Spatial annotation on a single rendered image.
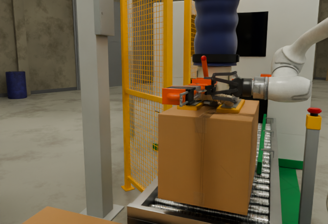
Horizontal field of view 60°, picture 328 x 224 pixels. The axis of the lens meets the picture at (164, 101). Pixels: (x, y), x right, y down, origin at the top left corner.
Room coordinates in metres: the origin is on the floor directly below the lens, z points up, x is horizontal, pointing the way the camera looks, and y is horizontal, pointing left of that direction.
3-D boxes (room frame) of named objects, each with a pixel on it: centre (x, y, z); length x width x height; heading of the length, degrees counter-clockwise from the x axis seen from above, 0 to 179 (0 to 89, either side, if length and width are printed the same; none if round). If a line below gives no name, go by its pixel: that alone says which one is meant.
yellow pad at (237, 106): (1.42, -0.35, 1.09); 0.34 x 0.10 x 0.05; 160
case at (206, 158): (1.43, -0.27, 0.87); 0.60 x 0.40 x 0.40; 159
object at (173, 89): (0.89, -0.04, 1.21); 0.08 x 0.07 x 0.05; 160
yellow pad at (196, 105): (1.49, -0.17, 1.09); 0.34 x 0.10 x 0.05; 160
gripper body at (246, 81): (1.16, -0.31, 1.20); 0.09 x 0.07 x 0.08; 69
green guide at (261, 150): (2.50, -0.94, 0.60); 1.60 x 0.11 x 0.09; 159
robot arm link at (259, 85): (1.13, -0.38, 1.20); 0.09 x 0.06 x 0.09; 159
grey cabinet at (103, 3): (2.18, 0.44, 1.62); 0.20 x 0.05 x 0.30; 159
